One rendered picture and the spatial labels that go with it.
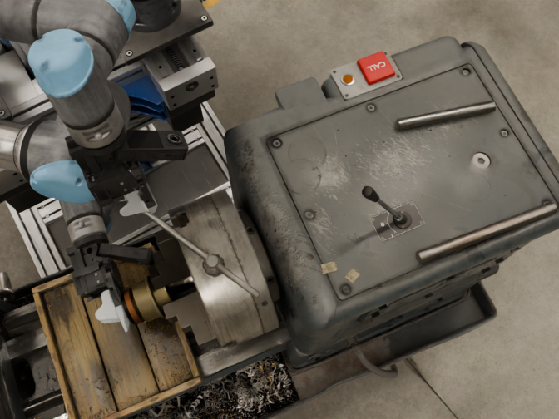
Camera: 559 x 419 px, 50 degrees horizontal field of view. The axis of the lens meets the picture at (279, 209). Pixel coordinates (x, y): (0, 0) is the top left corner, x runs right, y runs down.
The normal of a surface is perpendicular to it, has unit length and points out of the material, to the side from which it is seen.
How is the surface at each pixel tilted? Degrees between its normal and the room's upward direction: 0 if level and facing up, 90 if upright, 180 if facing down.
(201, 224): 20
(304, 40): 0
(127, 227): 0
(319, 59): 0
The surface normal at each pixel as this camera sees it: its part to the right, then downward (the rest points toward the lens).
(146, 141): 0.35, -0.67
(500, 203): 0.01, -0.34
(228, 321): 0.32, 0.47
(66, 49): -0.13, -0.57
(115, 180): 0.40, 0.73
